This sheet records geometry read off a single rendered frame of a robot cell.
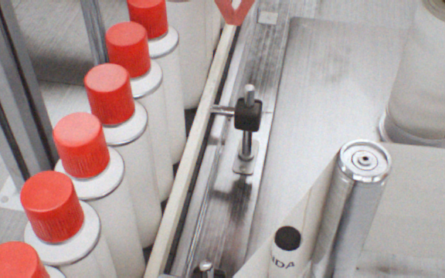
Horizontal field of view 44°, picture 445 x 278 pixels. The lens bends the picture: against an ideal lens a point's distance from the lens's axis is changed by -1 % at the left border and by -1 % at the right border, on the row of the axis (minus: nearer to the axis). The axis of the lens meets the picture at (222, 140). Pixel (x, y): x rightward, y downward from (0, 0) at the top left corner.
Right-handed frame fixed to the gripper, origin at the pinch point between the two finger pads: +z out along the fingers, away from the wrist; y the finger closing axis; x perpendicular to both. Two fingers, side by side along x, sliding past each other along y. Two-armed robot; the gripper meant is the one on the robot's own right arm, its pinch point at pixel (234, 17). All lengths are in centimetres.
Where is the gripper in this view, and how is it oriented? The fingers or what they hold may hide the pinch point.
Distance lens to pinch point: 57.6
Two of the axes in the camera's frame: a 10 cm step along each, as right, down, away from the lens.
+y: 1.9, -7.4, 6.5
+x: -9.8, -1.4, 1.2
